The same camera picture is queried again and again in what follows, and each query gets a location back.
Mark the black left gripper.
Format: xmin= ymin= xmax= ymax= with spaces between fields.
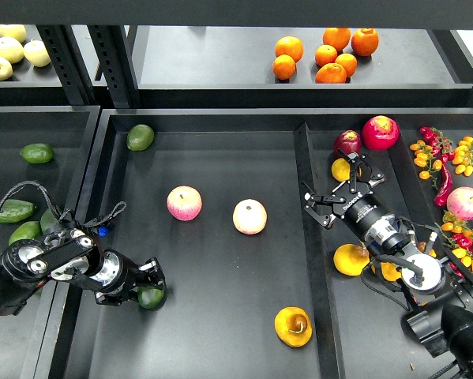
xmin=89 ymin=250 xmax=166 ymax=306

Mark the black centre tray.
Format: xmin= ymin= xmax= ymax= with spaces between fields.
xmin=32 ymin=107 xmax=473 ymax=379

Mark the bright red apple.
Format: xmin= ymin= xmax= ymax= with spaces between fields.
xmin=362 ymin=115 xmax=400 ymax=151

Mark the red chili pepper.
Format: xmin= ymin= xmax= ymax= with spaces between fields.
xmin=434 ymin=163 xmax=452 ymax=207

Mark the orange on shelf top right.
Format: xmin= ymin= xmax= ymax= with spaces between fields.
xmin=351 ymin=28 xmax=379 ymax=57

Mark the black shelf post left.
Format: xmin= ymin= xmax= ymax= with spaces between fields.
xmin=36 ymin=24 xmax=96 ymax=106

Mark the orange on shelf front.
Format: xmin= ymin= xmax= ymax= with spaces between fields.
xmin=315 ymin=63 xmax=347 ymax=84

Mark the dark green avocado left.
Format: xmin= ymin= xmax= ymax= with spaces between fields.
xmin=0 ymin=199 xmax=36 ymax=223

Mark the yellow pear under right arm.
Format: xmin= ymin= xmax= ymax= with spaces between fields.
xmin=379 ymin=262 xmax=402 ymax=282

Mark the black left tray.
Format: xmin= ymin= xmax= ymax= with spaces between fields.
xmin=0 ymin=106 xmax=99 ymax=378

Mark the green avocado upper left tray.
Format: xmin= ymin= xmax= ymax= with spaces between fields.
xmin=20 ymin=143 xmax=54 ymax=164

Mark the black tray divider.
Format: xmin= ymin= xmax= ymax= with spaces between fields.
xmin=293 ymin=122 xmax=346 ymax=378

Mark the pink apple right side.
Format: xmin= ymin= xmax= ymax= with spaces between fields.
xmin=446 ymin=186 xmax=473 ymax=221

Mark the black shelf post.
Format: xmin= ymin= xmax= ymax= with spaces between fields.
xmin=36 ymin=24 xmax=96 ymax=106
xmin=88 ymin=25 xmax=141 ymax=109

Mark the mixed cherry tomatoes right edge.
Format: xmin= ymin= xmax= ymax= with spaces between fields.
xmin=441 ymin=211 xmax=473 ymax=274

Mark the black shelf post centre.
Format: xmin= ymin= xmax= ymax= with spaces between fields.
xmin=88 ymin=25 xmax=141 ymax=109

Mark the orange cherry tomato bunch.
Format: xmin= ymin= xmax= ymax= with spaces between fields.
xmin=409 ymin=140 xmax=443 ymax=180

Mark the dark red apple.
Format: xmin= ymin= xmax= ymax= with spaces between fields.
xmin=332 ymin=129 xmax=362 ymax=158

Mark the yellow pear right tray left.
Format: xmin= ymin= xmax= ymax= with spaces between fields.
xmin=333 ymin=244 xmax=370 ymax=276

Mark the orange on shelf right centre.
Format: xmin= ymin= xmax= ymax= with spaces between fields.
xmin=335 ymin=53 xmax=358 ymax=78

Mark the orange on shelf far left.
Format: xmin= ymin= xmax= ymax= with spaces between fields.
xmin=275 ymin=36 xmax=304 ymax=62

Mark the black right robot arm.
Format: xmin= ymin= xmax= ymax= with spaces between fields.
xmin=303 ymin=209 xmax=473 ymax=378

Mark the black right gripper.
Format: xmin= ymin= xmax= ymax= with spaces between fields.
xmin=301 ymin=148 xmax=396 ymax=243

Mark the orange on shelf top middle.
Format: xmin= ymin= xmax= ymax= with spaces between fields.
xmin=322 ymin=28 xmax=351 ymax=51

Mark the pale pink apple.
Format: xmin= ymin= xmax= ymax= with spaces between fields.
xmin=232 ymin=199 xmax=268 ymax=235

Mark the green avocado by tray wall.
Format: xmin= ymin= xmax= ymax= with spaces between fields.
xmin=40 ymin=209 xmax=61 ymax=235

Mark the red cherry tomato bunch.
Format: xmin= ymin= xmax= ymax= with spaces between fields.
xmin=419 ymin=126 xmax=455 ymax=163

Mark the yellow cherry tomato bunch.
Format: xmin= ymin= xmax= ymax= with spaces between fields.
xmin=452 ymin=136 xmax=473 ymax=177

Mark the pale yellow pear right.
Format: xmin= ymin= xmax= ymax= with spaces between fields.
xmin=24 ymin=39 xmax=51 ymax=68

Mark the green avocado at tray corner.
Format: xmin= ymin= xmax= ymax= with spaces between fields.
xmin=126 ymin=124 xmax=155 ymax=152

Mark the orange on shelf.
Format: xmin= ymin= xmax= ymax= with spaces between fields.
xmin=315 ymin=63 xmax=347 ymax=84
xmin=272 ymin=54 xmax=296 ymax=81
xmin=335 ymin=53 xmax=358 ymax=78
xmin=275 ymin=36 xmax=304 ymax=62
xmin=314 ymin=44 xmax=338 ymax=67
xmin=351 ymin=28 xmax=379 ymax=57
xmin=322 ymin=28 xmax=351 ymax=51

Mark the orange on shelf lower left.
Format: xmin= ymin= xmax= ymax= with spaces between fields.
xmin=272 ymin=54 xmax=296 ymax=81

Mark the pink red apple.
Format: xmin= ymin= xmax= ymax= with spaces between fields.
xmin=167 ymin=186 xmax=202 ymax=221

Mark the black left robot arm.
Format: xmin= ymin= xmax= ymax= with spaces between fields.
xmin=0 ymin=181 xmax=167 ymax=316

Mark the black tray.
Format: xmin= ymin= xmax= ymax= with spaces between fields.
xmin=0 ymin=106 xmax=99 ymax=378
xmin=32 ymin=107 xmax=473 ymax=379

